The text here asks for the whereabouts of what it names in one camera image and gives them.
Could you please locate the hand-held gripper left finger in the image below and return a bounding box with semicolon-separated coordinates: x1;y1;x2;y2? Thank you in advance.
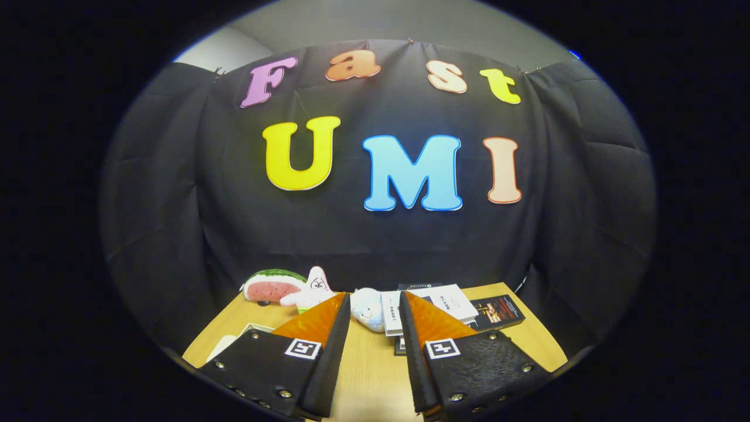
196;292;351;420

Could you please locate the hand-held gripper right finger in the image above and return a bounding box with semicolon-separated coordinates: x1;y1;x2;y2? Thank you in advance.
398;290;551;422

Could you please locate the grey fabric storage box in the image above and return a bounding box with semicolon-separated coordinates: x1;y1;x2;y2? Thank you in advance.
205;322;276;364

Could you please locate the white plush toy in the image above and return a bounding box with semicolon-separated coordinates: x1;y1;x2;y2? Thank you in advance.
350;287;387;333

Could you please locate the white cover book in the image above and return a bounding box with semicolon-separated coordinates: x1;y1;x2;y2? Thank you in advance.
381;284;479;338

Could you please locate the pink starfish plush toy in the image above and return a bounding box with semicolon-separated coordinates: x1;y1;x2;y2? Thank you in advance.
280;266;338;314

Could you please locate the watermelon slice plush toy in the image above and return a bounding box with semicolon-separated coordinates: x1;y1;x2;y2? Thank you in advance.
241;269;308;305

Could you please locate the black cover book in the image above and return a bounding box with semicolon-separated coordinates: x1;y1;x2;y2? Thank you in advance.
469;294;526;332

